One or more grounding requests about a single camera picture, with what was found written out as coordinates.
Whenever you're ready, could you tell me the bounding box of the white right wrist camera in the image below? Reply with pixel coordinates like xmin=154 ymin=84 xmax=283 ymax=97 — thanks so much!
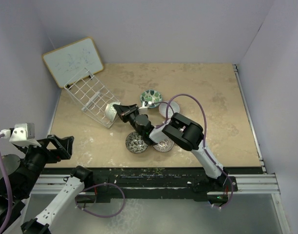
xmin=138 ymin=101 xmax=152 ymax=115

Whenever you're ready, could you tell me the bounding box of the teal triangle pattern bowl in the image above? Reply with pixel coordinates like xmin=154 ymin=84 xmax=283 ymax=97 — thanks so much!
xmin=105 ymin=102 xmax=121 ymax=122

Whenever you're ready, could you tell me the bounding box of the green leaf pattern bowl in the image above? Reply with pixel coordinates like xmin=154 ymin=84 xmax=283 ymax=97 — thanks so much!
xmin=140 ymin=89 xmax=163 ymax=109

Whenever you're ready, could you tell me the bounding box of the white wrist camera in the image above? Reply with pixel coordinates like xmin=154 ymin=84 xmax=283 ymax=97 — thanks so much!
xmin=0 ymin=123 xmax=41 ymax=147
xmin=138 ymin=101 xmax=152 ymax=115

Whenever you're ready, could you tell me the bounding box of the aluminium left side rail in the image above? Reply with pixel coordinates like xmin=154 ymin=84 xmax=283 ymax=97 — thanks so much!
xmin=45 ymin=88 xmax=62 ymax=136

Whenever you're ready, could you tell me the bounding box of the aluminium rail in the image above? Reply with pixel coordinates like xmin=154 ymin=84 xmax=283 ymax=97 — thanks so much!
xmin=232 ymin=64 xmax=267 ymax=174
xmin=45 ymin=88 xmax=62 ymax=136

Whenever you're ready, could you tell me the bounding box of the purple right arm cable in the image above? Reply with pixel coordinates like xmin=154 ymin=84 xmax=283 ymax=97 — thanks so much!
xmin=155 ymin=93 xmax=234 ymax=210

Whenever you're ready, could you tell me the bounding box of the grey hexagon red-rim bowl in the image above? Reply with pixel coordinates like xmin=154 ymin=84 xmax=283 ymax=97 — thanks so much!
xmin=159 ymin=100 xmax=180 ymax=118

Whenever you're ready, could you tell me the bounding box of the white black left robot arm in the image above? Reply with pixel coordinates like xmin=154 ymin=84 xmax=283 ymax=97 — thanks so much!
xmin=0 ymin=130 xmax=93 ymax=234

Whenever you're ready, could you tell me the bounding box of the brown floral pattern bowl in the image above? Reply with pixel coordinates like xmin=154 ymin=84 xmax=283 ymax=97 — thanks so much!
xmin=125 ymin=131 xmax=148 ymax=154

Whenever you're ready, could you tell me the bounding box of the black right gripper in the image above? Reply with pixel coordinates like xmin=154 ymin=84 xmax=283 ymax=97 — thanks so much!
xmin=114 ymin=104 xmax=140 ymax=128

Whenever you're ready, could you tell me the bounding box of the maroon triangle pattern bowl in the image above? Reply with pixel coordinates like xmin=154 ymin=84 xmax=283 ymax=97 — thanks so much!
xmin=153 ymin=138 xmax=174 ymax=153

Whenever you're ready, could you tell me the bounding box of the white wire dish rack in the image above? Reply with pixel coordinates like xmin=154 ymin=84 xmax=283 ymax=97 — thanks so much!
xmin=64 ymin=67 xmax=120 ymax=128

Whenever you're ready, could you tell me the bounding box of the yellow-framed whiteboard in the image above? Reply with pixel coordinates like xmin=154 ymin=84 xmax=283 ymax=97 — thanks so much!
xmin=42 ymin=37 xmax=104 ymax=88

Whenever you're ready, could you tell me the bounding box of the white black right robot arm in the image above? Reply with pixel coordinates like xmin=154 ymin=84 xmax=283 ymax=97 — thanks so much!
xmin=113 ymin=104 xmax=232 ymax=191

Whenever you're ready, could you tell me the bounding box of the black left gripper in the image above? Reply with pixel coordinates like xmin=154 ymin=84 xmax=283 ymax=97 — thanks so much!
xmin=18 ymin=133 xmax=73 ymax=195

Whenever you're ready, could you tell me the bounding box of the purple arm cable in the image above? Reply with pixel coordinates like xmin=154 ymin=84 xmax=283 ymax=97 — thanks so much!
xmin=0 ymin=135 xmax=13 ymax=234
xmin=155 ymin=93 xmax=234 ymax=210

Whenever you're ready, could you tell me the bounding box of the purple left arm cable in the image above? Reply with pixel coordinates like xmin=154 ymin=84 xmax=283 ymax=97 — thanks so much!
xmin=0 ymin=135 xmax=13 ymax=234

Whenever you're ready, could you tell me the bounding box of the aluminium right side rail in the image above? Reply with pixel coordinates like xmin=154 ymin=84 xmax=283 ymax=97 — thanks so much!
xmin=232 ymin=64 xmax=267 ymax=174

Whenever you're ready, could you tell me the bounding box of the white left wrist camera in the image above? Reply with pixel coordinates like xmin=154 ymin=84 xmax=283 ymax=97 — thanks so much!
xmin=0 ymin=123 xmax=41 ymax=147

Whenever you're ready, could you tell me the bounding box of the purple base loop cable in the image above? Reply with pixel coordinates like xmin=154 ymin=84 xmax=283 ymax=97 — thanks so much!
xmin=74 ymin=182 xmax=126 ymax=218

